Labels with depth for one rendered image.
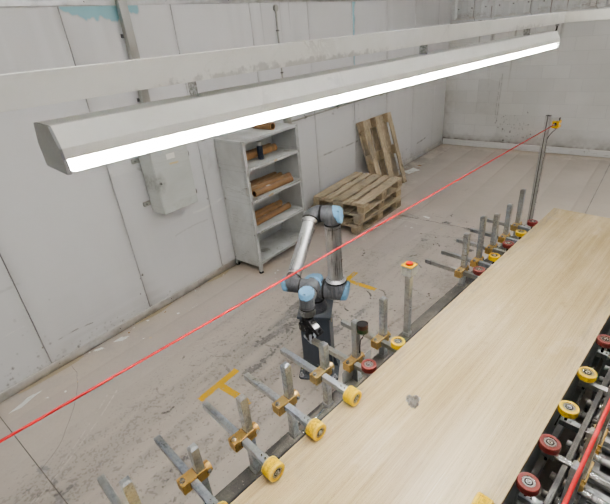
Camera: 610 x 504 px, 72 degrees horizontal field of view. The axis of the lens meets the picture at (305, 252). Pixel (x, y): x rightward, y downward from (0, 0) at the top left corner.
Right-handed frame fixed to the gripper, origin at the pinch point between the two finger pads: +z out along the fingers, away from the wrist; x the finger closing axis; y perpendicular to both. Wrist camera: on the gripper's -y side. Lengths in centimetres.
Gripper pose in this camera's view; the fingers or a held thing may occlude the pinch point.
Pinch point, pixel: (312, 342)
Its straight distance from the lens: 258.2
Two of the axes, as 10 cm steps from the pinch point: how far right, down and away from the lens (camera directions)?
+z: 0.7, 8.8, 4.7
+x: -7.1, 3.8, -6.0
